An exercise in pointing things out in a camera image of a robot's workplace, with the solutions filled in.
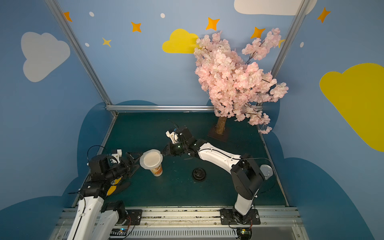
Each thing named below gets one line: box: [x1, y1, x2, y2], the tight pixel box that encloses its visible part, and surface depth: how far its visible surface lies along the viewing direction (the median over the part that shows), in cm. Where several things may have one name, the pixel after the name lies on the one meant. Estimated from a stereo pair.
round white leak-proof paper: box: [139, 149, 164, 170], surface depth 79 cm
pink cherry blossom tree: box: [193, 28, 289, 142], surface depth 73 cm
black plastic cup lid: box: [192, 167, 206, 182], surface depth 90 cm
